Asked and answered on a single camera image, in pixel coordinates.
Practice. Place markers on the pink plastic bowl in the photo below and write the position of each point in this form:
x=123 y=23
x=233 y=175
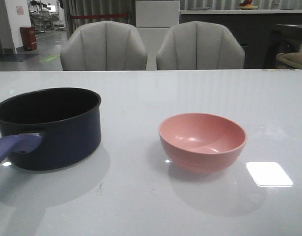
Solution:
x=202 y=143

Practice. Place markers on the beige cushion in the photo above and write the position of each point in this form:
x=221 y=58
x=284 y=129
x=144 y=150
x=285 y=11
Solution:
x=289 y=60

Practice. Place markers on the dark counter with white top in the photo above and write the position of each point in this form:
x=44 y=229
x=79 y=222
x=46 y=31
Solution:
x=251 y=28

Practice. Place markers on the red barrier belt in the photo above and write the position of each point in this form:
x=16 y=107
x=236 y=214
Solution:
x=103 y=16

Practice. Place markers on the white cabinet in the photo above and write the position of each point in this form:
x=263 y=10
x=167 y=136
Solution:
x=153 y=19

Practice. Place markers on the red bin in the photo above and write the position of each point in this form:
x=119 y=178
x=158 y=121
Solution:
x=28 y=38

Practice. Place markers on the fruit plate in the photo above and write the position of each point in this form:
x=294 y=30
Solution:
x=247 y=5

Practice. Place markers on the right grey upholstered chair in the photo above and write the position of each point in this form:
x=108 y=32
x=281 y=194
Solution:
x=199 y=45

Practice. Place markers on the left grey upholstered chair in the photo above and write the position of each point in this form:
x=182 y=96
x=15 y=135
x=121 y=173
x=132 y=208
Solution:
x=104 y=46

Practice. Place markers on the grey upholstered chair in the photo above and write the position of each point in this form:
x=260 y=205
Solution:
x=199 y=45
x=104 y=46

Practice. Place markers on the dark blue saucepan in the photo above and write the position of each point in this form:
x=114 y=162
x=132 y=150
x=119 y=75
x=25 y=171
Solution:
x=50 y=128

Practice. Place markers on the dark floor mat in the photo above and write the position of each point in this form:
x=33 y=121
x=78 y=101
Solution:
x=16 y=57

